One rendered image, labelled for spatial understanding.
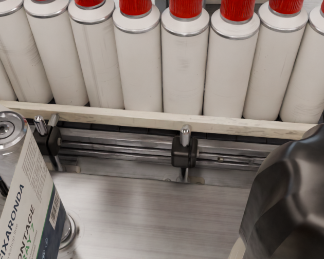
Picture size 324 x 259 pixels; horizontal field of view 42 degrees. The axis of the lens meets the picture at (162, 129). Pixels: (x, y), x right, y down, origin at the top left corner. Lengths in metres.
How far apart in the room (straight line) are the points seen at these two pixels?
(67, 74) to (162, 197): 0.19
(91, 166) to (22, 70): 0.16
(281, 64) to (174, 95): 0.13
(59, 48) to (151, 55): 0.11
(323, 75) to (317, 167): 0.33
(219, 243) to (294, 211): 0.31
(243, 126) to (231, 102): 0.03
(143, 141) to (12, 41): 0.20
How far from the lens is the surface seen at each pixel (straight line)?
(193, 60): 0.47
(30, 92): 0.58
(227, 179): 0.57
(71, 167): 0.59
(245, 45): 0.45
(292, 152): 0.18
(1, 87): 0.59
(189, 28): 0.44
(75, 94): 0.56
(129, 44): 0.46
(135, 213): 0.49
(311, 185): 0.17
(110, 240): 0.48
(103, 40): 0.48
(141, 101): 0.52
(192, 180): 0.57
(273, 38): 0.46
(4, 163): 0.35
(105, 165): 0.59
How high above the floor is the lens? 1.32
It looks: 52 degrees down
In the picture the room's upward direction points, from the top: 2 degrees counter-clockwise
